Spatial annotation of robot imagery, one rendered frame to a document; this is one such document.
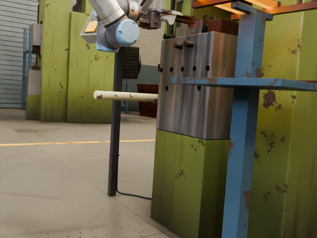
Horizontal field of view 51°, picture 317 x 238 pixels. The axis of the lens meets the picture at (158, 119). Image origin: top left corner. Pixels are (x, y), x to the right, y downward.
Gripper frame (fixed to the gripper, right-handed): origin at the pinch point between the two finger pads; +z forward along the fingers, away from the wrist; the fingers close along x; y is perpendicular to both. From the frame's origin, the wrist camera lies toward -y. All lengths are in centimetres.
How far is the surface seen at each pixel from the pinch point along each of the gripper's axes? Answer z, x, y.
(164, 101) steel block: 4.8, -9.2, 38.9
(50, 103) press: 82, -478, 66
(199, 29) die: 10.7, 6.2, 4.7
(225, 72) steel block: 13.1, 22.2, 24.1
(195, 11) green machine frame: 27.3, -18.3, -10.3
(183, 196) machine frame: 5, 10, 80
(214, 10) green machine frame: 40.7, -18.3, -13.3
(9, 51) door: 63, -793, -43
